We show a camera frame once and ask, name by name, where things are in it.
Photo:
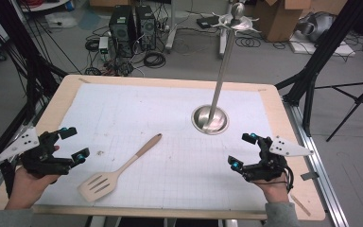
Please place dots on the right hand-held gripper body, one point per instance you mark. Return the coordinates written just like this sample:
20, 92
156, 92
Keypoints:
271, 167

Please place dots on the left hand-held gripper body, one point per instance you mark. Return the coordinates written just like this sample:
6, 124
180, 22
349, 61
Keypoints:
41, 159

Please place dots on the beige slotted spatula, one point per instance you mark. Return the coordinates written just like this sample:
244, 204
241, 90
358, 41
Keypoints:
99, 186

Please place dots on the silver metal utensil rack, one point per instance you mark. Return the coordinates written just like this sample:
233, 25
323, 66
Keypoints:
209, 121

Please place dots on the person's right hand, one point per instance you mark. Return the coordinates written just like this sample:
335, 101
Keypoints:
274, 192

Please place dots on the person's left hand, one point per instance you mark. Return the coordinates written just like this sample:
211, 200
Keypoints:
26, 189

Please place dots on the black tape piece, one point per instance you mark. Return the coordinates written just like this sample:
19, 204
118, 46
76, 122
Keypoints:
309, 176

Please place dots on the thin wooden stick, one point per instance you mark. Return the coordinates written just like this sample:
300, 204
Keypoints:
301, 205

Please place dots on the white grid mat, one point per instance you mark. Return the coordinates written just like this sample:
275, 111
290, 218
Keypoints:
170, 176

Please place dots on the small white power box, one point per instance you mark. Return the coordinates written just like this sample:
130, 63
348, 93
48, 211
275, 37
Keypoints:
103, 44

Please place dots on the black tripod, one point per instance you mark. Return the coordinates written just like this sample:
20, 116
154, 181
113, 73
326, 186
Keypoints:
357, 99

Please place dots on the black computer tower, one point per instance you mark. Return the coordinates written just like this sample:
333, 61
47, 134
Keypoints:
121, 30
145, 26

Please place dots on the brown cardboard box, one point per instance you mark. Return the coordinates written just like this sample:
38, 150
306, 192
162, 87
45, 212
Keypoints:
279, 20

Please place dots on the flat black box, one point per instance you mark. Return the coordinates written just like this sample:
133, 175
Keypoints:
208, 22

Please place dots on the white flat board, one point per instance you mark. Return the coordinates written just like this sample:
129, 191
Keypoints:
337, 48

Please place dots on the white stand leg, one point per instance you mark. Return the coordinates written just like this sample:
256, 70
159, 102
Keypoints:
171, 38

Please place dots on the grey rounded device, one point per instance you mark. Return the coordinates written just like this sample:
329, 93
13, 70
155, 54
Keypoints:
316, 25

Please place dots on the black metal frame post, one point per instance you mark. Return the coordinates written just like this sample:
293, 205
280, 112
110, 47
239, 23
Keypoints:
321, 53
28, 63

